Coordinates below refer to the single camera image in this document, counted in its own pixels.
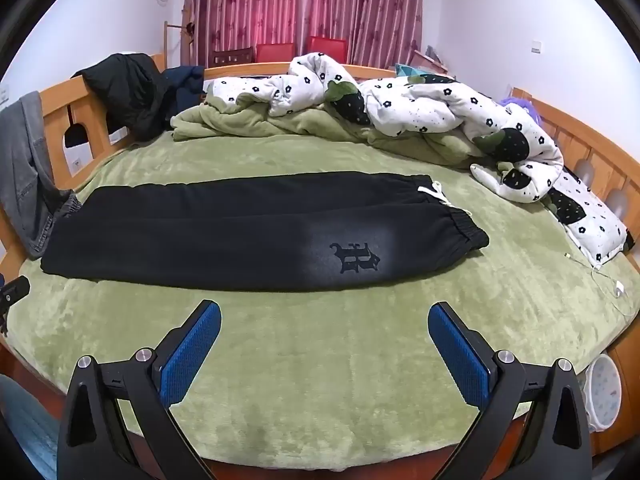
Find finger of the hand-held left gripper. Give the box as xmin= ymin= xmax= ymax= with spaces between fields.
xmin=0 ymin=276 xmax=31 ymax=336

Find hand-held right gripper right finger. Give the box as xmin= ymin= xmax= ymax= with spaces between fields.
xmin=427 ymin=301 xmax=593 ymax=480

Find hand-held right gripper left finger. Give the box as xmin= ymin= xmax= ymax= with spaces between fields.
xmin=57 ymin=299 xmax=222 ymax=480

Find black pants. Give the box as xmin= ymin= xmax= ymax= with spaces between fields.
xmin=40 ymin=171 xmax=490 ymax=293

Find person's blue trouser leg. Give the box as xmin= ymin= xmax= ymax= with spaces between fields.
xmin=0 ymin=375 xmax=61 ymax=480

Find grey denim garment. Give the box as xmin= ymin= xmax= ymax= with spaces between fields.
xmin=0 ymin=91 xmax=83 ymax=260

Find white laundry basket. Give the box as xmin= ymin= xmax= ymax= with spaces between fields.
xmin=582 ymin=354 xmax=623 ymax=433

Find white floral pillow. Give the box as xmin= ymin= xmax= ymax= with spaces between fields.
xmin=547 ymin=167 xmax=633 ymax=266

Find black jacket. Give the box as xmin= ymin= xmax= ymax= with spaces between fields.
xmin=72 ymin=52 xmax=171 ymax=143

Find white floral quilt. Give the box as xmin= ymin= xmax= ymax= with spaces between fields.
xmin=170 ymin=51 xmax=566 ymax=204

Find purple cloth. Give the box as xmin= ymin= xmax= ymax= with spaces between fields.
xmin=500 ymin=95 xmax=543 ymax=126

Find navy garment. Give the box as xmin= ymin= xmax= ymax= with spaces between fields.
xmin=162 ymin=65 xmax=206 ymax=111

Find folded wooden rack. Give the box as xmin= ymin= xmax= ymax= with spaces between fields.
xmin=410 ymin=45 xmax=448 ymax=73

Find wooden coat rack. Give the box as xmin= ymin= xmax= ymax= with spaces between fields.
xmin=162 ymin=7 xmax=196 ymax=68

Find brown wooden chair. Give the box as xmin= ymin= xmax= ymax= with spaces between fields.
xmin=210 ymin=46 xmax=256 ymax=67

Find red chair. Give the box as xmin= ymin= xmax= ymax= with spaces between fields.
xmin=306 ymin=36 xmax=347 ymax=66
xmin=256 ymin=42 xmax=295 ymax=63

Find pink floral curtain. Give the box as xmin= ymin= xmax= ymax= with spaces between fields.
xmin=182 ymin=0 xmax=426 ymax=70

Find white charging cable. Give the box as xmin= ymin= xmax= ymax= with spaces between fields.
xmin=565 ymin=255 xmax=640 ymax=318

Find wooden bed frame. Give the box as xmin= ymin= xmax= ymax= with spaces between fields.
xmin=0 ymin=52 xmax=640 ymax=480

